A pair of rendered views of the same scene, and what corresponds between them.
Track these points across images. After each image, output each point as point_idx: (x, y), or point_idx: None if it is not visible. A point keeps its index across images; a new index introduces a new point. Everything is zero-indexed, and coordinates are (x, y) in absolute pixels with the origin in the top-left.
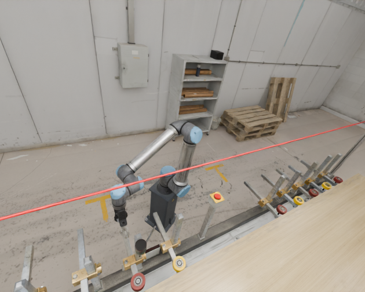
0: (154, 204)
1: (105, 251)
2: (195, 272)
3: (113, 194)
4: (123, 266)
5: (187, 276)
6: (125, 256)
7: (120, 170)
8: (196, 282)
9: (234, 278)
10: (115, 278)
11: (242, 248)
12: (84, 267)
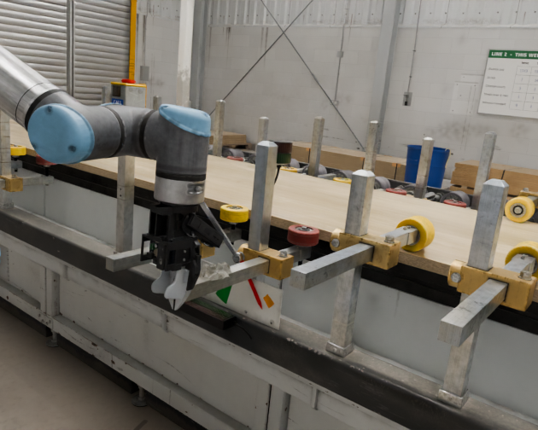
0: None
1: None
2: (236, 201)
3: (208, 116)
4: (279, 303)
5: (249, 205)
6: None
7: (80, 108)
8: (250, 200)
9: (216, 185)
10: (303, 334)
11: None
12: (373, 186)
